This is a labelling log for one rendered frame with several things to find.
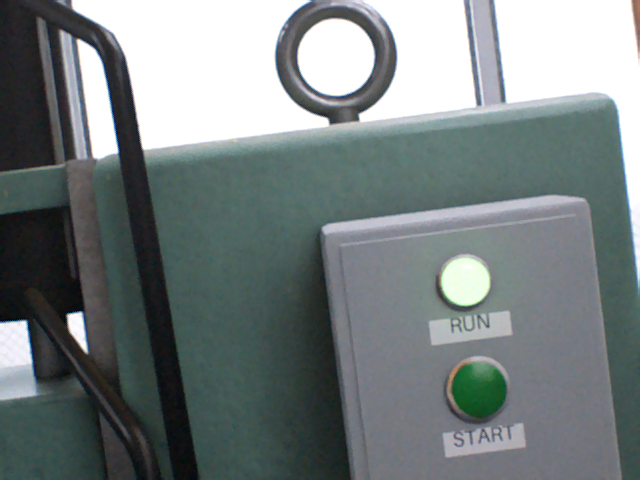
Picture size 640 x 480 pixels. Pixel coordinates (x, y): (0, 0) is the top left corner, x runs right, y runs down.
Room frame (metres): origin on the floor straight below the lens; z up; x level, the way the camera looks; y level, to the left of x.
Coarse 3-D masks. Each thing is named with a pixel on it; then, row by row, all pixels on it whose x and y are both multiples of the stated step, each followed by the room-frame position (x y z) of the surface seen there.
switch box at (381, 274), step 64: (384, 256) 0.53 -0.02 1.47; (448, 256) 0.53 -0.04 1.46; (512, 256) 0.53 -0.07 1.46; (576, 256) 0.53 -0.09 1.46; (384, 320) 0.53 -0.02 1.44; (512, 320) 0.53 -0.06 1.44; (576, 320) 0.53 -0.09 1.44; (384, 384) 0.53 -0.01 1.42; (512, 384) 0.53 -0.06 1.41; (576, 384) 0.53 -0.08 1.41; (384, 448) 0.53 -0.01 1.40; (576, 448) 0.53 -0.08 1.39
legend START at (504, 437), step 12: (456, 432) 0.53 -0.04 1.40; (468, 432) 0.53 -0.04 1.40; (480, 432) 0.53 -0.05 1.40; (492, 432) 0.53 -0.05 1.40; (504, 432) 0.53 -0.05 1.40; (516, 432) 0.53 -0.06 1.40; (444, 444) 0.53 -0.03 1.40; (456, 444) 0.53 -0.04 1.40; (468, 444) 0.53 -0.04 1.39; (480, 444) 0.53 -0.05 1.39; (492, 444) 0.53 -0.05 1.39; (504, 444) 0.53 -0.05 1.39; (516, 444) 0.53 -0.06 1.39
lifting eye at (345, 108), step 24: (312, 0) 0.70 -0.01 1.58; (336, 0) 0.69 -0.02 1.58; (360, 0) 0.70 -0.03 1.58; (288, 24) 0.69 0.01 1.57; (312, 24) 0.70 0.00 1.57; (360, 24) 0.70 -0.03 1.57; (384, 24) 0.70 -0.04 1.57; (288, 48) 0.69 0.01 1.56; (384, 48) 0.69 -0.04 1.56; (288, 72) 0.69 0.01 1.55; (384, 72) 0.69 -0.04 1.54; (288, 96) 0.70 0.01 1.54; (312, 96) 0.69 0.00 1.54; (336, 96) 0.70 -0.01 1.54; (360, 96) 0.69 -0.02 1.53; (336, 120) 0.69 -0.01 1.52; (360, 120) 0.70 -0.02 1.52
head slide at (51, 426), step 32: (32, 320) 0.69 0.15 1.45; (64, 320) 0.69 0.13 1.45; (32, 352) 0.69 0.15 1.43; (0, 384) 0.69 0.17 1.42; (32, 384) 0.67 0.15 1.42; (64, 384) 0.66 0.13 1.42; (0, 416) 0.63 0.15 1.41; (32, 416) 0.63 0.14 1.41; (64, 416) 0.63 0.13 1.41; (96, 416) 0.63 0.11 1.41; (0, 448) 0.63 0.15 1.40; (32, 448) 0.63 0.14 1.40; (64, 448) 0.63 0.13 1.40; (96, 448) 0.63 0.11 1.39
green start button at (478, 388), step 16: (464, 368) 0.52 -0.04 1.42; (480, 368) 0.52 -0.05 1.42; (496, 368) 0.52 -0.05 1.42; (448, 384) 0.53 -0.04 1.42; (464, 384) 0.52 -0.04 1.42; (480, 384) 0.52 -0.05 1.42; (496, 384) 0.52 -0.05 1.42; (448, 400) 0.53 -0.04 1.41; (464, 400) 0.52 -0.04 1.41; (480, 400) 0.52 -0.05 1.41; (496, 400) 0.52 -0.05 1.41; (464, 416) 0.53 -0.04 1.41; (480, 416) 0.52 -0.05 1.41
